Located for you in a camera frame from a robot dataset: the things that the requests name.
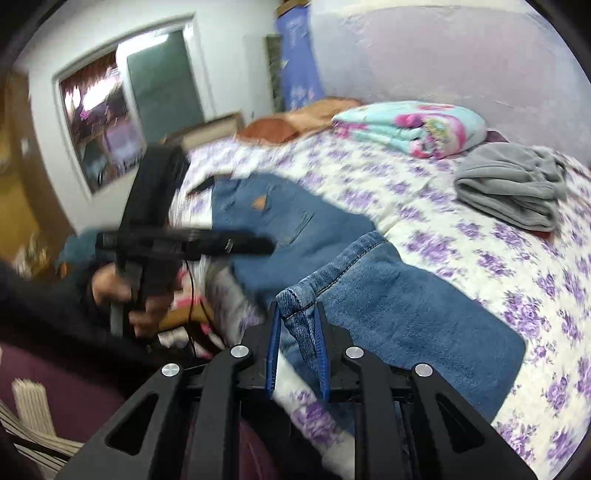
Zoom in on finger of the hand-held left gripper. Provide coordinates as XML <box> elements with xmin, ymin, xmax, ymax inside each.
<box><xmin>184</xmin><ymin>228</ymin><xmax>276</xmax><ymax>258</ymax></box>

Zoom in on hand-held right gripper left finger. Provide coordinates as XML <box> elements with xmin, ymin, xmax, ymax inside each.
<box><xmin>55</xmin><ymin>300</ymin><xmax>282</xmax><ymax>480</ymax></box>

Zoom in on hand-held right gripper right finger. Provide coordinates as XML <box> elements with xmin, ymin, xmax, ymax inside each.
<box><xmin>314</xmin><ymin>302</ymin><xmax>539</xmax><ymax>480</ymax></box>

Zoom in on blue denim pants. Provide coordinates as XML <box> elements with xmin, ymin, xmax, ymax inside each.
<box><xmin>210</xmin><ymin>173</ymin><xmax>528</xmax><ymax>423</ymax></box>

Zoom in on person's left forearm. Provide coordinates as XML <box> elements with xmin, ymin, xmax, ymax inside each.
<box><xmin>0</xmin><ymin>256</ymin><xmax>160</xmax><ymax>374</ymax></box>

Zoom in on person's left hand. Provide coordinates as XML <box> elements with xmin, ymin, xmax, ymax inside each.
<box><xmin>90</xmin><ymin>264</ymin><xmax>175</xmax><ymax>341</ymax></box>

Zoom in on pink floral cloth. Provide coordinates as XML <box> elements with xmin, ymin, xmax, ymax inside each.
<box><xmin>170</xmin><ymin>267</ymin><xmax>214</xmax><ymax>335</ymax></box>

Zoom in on teal cloth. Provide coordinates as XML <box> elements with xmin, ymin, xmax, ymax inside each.
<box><xmin>56</xmin><ymin>230</ymin><xmax>122</xmax><ymax>274</ymax></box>

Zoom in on white framed window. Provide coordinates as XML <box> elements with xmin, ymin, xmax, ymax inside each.
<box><xmin>52</xmin><ymin>14</ymin><xmax>216</xmax><ymax>200</ymax></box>

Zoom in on wooden cabinet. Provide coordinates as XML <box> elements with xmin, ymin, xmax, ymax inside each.
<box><xmin>0</xmin><ymin>74</ymin><xmax>72</xmax><ymax>280</ymax></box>

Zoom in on orange brown pillow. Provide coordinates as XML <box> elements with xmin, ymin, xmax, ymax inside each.
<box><xmin>236</xmin><ymin>97</ymin><xmax>363</xmax><ymax>145</ymax></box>

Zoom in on purple floral bed quilt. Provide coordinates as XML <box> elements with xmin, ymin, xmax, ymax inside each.
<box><xmin>168</xmin><ymin>134</ymin><xmax>591</xmax><ymax>480</ymax></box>

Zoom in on green picture panel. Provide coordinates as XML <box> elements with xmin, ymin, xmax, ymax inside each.
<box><xmin>264</xmin><ymin>36</ymin><xmax>284</xmax><ymax>112</ymax></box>

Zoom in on maroon cloth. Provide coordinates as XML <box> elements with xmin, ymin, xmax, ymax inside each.
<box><xmin>0</xmin><ymin>344</ymin><xmax>289</xmax><ymax>480</ymax></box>

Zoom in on folded floral blanket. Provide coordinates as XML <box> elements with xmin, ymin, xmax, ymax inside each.
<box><xmin>331</xmin><ymin>102</ymin><xmax>488</xmax><ymax>160</ymax></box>

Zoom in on folded grey garment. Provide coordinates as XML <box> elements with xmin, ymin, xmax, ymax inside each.
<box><xmin>454</xmin><ymin>142</ymin><xmax>568</xmax><ymax>233</ymax></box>

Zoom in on striped cloth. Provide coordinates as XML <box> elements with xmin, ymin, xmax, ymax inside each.
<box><xmin>0</xmin><ymin>377</ymin><xmax>85</xmax><ymax>468</ymax></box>

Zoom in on black cable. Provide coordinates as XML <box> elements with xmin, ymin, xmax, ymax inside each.
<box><xmin>182</xmin><ymin>258</ymin><xmax>227</xmax><ymax>358</ymax></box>

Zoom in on wooden frame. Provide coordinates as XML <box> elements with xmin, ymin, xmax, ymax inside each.
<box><xmin>164</xmin><ymin>112</ymin><xmax>246</xmax><ymax>150</ymax></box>

